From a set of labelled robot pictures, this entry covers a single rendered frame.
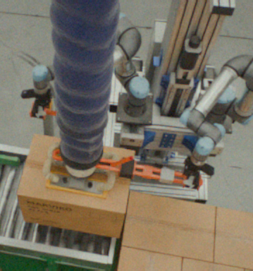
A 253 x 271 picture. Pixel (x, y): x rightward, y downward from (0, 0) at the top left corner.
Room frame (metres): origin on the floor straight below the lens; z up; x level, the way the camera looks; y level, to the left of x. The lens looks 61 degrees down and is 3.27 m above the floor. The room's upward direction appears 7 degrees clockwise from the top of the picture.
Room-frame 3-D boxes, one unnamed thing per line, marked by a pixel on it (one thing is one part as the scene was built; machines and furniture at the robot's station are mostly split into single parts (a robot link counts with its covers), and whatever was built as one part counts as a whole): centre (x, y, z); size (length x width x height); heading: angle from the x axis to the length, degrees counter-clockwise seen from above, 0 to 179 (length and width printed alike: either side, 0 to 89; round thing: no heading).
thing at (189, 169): (1.12, -0.46, 1.35); 0.09 x 0.08 x 0.12; 87
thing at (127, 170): (1.13, -0.13, 1.21); 0.10 x 0.08 x 0.06; 176
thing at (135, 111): (1.66, -0.16, 1.09); 0.15 x 0.15 x 0.10
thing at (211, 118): (1.67, -0.65, 1.09); 0.15 x 0.15 x 0.10
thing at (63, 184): (1.06, 0.12, 1.10); 0.34 x 0.10 x 0.05; 86
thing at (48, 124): (1.66, 0.40, 0.50); 0.07 x 0.07 x 1.00; 87
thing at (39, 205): (1.14, 0.13, 0.87); 0.60 x 0.40 x 0.40; 87
